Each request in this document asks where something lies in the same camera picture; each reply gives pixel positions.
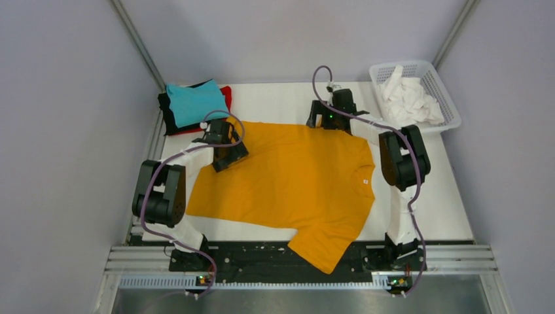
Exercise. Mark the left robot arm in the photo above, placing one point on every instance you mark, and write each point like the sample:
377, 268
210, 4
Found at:
160, 197

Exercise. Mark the aluminium frame post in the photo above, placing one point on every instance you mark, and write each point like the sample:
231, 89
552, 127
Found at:
125, 18
461, 20

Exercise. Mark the white plastic laundry basket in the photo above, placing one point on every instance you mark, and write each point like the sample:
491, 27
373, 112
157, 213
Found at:
432, 84

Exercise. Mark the teal folded t shirt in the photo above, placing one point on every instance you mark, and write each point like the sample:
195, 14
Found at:
190, 105

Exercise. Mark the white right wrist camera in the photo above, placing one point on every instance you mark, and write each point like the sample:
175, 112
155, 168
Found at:
331, 87

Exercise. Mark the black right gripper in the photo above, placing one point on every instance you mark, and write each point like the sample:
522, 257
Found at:
318, 107

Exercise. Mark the black folded t shirt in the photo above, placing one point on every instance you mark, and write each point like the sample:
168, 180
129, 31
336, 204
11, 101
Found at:
167, 112

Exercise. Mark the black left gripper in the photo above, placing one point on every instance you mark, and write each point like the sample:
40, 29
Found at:
237, 151

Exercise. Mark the red folded t shirt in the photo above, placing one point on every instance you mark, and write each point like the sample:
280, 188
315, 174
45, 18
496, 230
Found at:
223, 97

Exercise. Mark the right aluminium frame post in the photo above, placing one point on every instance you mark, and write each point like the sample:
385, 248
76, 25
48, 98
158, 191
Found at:
461, 20

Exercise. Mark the left aluminium frame post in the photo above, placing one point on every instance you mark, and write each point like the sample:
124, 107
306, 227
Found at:
125, 18

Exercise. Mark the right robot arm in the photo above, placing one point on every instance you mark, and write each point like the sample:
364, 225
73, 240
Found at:
404, 165

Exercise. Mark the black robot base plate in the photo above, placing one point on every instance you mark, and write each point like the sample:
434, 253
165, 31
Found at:
275, 262

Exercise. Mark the orange t shirt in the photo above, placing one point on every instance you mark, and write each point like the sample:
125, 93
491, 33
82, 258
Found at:
315, 181

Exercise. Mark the white crumpled t shirt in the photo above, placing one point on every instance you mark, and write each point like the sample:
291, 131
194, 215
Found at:
406, 101

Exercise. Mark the white slotted cable duct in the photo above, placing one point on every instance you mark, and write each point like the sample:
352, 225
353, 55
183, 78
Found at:
191, 282

